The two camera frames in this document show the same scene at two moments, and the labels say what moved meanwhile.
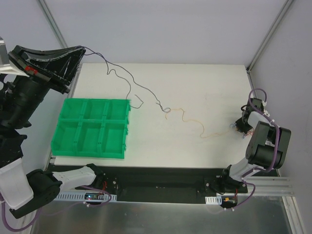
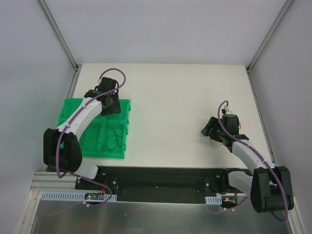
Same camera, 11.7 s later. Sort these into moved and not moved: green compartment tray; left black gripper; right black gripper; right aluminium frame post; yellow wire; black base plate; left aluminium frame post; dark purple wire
Moved: right black gripper; dark purple wire; left black gripper; yellow wire
Not moved: green compartment tray; right aluminium frame post; black base plate; left aluminium frame post
